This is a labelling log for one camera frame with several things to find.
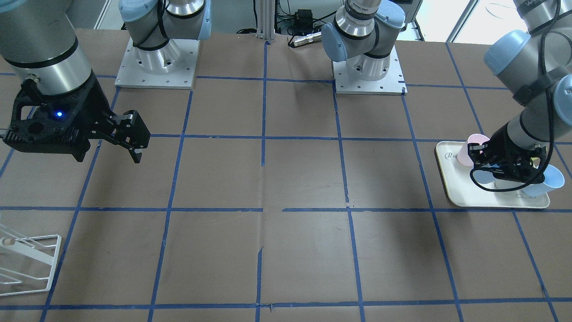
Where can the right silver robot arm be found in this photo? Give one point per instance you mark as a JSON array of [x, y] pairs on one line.
[[38, 39]]

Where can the aluminium frame post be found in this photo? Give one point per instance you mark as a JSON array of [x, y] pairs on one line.
[[265, 15]]

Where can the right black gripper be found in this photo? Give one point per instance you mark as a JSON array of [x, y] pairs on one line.
[[97, 103]]

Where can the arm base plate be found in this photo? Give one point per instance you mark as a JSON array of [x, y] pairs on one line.
[[366, 75], [171, 67]]

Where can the cream serving tray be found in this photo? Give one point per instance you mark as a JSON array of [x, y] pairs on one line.
[[462, 192]]

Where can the silver metal cylinder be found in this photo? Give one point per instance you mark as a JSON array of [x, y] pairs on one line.
[[305, 40]]

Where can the grey plastic cup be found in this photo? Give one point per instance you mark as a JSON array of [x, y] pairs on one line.
[[506, 186]]

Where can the pink plastic cup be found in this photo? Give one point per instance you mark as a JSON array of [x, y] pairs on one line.
[[463, 156]]

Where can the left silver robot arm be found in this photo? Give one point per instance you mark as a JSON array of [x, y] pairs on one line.
[[535, 65]]

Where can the blue plastic cup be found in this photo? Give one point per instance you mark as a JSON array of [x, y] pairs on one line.
[[553, 179]]

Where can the white wire cup rack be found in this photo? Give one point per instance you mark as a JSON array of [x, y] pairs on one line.
[[28, 264]]

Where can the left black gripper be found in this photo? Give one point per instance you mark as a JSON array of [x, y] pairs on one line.
[[502, 144]]

